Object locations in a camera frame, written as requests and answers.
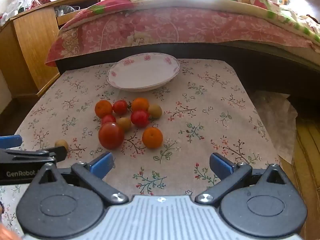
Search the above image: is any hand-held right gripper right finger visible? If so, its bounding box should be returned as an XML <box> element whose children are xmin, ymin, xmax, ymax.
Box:
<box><xmin>195</xmin><ymin>153</ymin><xmax>292</xmax><ymax>207</ymax></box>

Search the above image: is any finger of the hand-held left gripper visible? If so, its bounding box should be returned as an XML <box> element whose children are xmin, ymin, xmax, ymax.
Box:
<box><xmin>0</xmin><ymin>135</ymin><xmax>23</xmax><ymax>148</ymax></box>
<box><xmin>36</xmin><ymin>146</ymin><xmax>68</xmax><ymax>161</ymax></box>

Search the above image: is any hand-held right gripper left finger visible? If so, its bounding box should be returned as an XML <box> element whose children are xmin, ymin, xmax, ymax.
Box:
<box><xmin>30</xmin><ymin>152</ymin><xmax>129</xmax><ymax>205</ymax></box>

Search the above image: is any brown longan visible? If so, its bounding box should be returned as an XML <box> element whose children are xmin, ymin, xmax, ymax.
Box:
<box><xmin>117</xmin><ymin>117</ymin><xmax>132</xmax><ymax>132</ymax></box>
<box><xmin>148</xmin><ymin>104</ymin><xmax>162</xmax><ymax>119</ymax></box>
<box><xmin>55</xmin><ymin>139</ymin><xmax>69</xmax><ymax>152</ymax></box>

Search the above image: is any large red tomato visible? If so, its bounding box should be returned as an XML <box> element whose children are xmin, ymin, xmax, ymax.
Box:
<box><xmin>98</xmin><ymin>122</ymin><xmax>125</xmax><ymax>150</ymax></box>

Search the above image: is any red cherry tomato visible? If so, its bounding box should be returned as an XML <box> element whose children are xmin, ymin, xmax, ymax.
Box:
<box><xmin>130</xmin><ymin>110</ymin><xmax>150</xmax><ymax>128</ymax></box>
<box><xmin>101</xmin><ymin>114</ymin><xmax>117</xmax><ymax>125</ymax></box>
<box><xmin>113</xmin><ymin>100</ymin><xmax>128</xmax><ymax>115</ymax></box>

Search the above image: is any orange mandarin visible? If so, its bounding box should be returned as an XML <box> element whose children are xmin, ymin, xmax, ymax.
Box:
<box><xmin>94</xmin><ymin>100</ymin><xmax>113</xmax><ymax>118</ymax></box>
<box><xmin>131</xmin><ymin>98</ymin><xmax>150</xmax><ymax>112</ymax></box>
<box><xmin>142</xmin><ymin>127</ymin><xmax>163</xmax><ymax>149</ymax></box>

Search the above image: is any white floral plate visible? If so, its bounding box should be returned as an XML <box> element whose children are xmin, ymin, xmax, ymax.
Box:
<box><xmin>106</xmin><ymin>52</ymin><xmax>181</xmax><ymax>92</ymax></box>

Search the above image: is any person's left forearm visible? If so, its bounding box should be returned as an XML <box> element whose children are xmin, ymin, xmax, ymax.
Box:
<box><xmin>0</xmin><ymin>226</ymin><xmax>22</xmax><ymax>240</ymax></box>

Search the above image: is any floral tablecloth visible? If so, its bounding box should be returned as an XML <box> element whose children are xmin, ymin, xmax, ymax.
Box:
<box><xmin>0</xmin><ymin>59</ymin><xmax>281</xmax><ymax>232</ymax></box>

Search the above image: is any translucent plastic sheet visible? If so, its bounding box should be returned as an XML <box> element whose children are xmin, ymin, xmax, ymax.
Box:
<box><xmin>250</xmin><ymin>91</ymin><xmax>298</xmax><ymax>163</ymax></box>

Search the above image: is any wooden cabinet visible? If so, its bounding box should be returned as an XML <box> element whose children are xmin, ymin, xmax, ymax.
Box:
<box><xmin>0</xmin><ymin>0</ymin><xmax>102</xmax><ymax>98</ymax></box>

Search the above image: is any white plastic bag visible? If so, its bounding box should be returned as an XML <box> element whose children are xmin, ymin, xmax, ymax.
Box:
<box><xmin>0</xmin><ymin>0</ymin><xmax>38</xmax><ymax>25</ymax></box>

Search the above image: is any pink floral quilt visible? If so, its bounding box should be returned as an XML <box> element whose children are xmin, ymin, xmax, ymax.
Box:
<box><xmin>45</xmin><ymin>5</ymin><xmax>320</xmax><ymax>67</ymax></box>

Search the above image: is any light flowered blanket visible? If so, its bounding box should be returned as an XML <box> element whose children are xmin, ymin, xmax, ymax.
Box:
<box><xmin>125</xmin><ymin>0</ymin><xmax>320</xmax><ymax>43</ymax></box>

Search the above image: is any dark board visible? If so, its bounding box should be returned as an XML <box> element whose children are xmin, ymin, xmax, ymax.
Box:
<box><xmin>286</xmin><ymin>0</ymin><xmax>320</xmax><ymax>24</ymax></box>

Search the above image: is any dark bed frame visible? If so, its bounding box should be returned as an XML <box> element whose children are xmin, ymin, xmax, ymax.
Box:
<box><xmin>55</xmin><ymin>41</ymin><xmax>320</xmax><ymax>100</ymax></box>

